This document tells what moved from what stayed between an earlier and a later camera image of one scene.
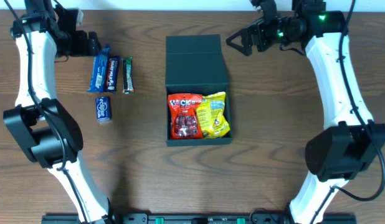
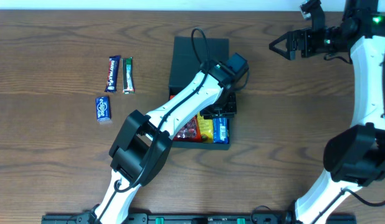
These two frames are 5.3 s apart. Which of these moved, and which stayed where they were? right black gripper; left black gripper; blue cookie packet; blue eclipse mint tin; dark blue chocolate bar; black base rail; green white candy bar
Moved: blue cookie packet; right black gripper; left black gripper
Stayed: blue eclipse mint tin; green white candy bar; dark blue chocolate bar; black base rail
